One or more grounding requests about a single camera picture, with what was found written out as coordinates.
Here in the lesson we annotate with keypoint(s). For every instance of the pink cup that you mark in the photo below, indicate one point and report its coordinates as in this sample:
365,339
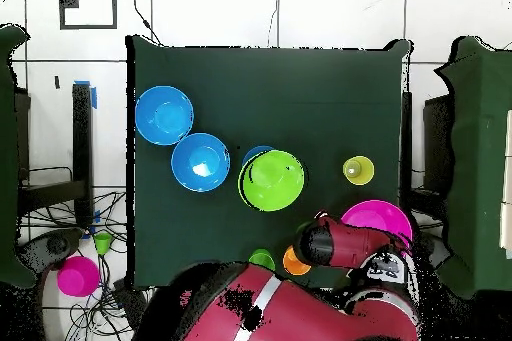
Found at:
78,276

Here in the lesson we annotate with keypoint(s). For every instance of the green cloth covered table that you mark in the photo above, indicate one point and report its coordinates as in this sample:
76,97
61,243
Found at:
8,57
476,157

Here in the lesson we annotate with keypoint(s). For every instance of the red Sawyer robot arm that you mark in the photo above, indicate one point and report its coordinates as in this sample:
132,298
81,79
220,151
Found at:
320,309

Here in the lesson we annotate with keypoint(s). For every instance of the lime green bowl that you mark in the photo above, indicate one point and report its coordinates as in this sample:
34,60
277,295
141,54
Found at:
272,181

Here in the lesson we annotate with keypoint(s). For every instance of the black stand frame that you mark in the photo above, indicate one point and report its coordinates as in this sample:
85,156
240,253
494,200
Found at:
82,149

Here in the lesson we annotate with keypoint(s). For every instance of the orange cup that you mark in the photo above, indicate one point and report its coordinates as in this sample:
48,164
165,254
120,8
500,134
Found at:
290,265

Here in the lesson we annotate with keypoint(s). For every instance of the dark green table cloth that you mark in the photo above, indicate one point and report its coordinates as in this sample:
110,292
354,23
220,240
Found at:
240,85

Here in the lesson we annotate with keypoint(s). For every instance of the black box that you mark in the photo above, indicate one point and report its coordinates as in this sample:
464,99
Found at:
438,145

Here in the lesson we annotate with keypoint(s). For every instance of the black equipment base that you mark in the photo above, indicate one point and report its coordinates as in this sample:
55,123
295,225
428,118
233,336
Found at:
52,245

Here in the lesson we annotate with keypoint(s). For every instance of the large pink bowl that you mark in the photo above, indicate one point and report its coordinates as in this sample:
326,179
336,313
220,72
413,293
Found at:
376,215

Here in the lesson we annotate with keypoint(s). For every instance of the small green cup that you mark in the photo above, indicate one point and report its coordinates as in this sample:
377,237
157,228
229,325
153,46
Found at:
102,242

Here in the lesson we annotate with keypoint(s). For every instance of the black post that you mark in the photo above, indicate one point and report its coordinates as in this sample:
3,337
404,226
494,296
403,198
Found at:
406,149

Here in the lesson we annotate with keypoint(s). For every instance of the yellow ribbed cup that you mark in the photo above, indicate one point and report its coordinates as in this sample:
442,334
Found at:
361,173

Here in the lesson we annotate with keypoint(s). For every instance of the black power adapter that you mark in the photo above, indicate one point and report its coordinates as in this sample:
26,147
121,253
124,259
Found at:
128,297

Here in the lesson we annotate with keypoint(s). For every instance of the small ribbed blue bowl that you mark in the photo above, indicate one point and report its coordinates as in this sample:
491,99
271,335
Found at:
254,153

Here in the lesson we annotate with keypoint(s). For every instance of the large blue bowl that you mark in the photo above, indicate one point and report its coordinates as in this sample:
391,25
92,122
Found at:
200,163
164,115

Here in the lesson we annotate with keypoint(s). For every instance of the blue tape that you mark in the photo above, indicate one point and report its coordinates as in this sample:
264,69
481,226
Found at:
94,99

